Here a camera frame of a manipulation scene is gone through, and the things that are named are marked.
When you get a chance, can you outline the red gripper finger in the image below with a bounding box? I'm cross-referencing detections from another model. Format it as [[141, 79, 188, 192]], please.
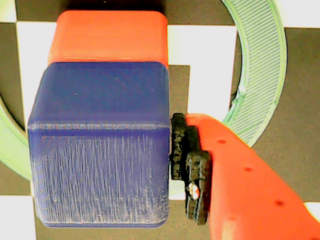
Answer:
[[170, 112, 320, 240]]

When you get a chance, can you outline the blue cube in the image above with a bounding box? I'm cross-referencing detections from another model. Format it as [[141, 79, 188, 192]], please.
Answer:
[[27, 61, 171, 228]]

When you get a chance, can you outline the red cube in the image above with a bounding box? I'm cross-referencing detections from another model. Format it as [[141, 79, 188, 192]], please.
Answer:
[[47, 10, 169, 70]]

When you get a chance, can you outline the black white marker board mat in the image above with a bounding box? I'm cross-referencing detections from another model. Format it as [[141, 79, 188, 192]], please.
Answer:
[[0, 0, 320, 240]]

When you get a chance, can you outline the green flat ring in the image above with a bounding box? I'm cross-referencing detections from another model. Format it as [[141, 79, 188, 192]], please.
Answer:
[[0, 0, 288, 193]]

